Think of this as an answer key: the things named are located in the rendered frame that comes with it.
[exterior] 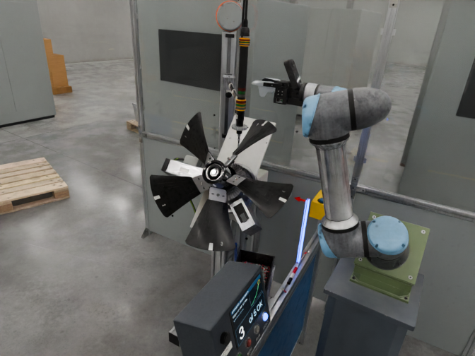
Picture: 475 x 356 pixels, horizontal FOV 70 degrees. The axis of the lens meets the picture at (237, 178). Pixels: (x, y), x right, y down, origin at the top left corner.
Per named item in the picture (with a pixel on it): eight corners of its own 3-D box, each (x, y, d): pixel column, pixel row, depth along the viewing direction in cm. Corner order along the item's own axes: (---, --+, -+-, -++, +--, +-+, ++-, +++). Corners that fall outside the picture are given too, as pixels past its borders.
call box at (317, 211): (317, 205, 186) (320, 188, 182) (336, 211, 182) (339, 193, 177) (308, 219, 173) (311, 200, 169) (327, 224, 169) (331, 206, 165)
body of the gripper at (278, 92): (271, 102, 134) (300, 107, 129) (273, 80, 131) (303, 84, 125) (278, 99, 140) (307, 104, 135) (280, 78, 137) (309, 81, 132)
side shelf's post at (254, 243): (249, 289, 261) (257, 193, 226) (254, 292, 260) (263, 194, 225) (247, 292, 258) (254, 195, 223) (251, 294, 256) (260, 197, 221)
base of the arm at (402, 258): (412, 233, 121) (415, 226, 113) (404, 275, 117) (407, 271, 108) (367, 223, 128) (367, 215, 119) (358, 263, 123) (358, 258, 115)
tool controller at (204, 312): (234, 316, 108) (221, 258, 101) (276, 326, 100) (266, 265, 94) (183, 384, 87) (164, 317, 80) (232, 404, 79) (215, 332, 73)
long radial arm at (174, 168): (223, 178, 188) (214, 171, 177) (218, 191, 186) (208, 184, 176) (180, 166, 200) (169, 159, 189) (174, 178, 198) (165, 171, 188)
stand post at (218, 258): (213, 327, 228) (216, 208, 189) (224, 333, 224) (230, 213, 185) (209, 332, 224) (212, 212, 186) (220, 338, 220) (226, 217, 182)
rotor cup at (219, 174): (206, 189, 171) (194, 181, 159) (216, 163, 174) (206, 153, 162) (231, 197, 165) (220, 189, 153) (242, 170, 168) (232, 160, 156)
